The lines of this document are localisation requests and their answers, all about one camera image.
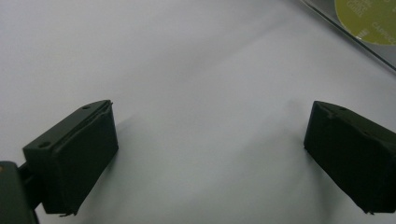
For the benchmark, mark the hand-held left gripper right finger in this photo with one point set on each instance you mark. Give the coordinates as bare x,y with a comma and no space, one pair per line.
358,155

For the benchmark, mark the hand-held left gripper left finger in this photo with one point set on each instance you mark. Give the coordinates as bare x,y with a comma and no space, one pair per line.
71,161

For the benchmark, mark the clear plastic box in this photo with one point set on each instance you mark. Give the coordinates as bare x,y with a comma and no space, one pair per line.
327,9

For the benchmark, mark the white table sheet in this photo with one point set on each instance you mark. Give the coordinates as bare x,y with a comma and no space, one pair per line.
202,93

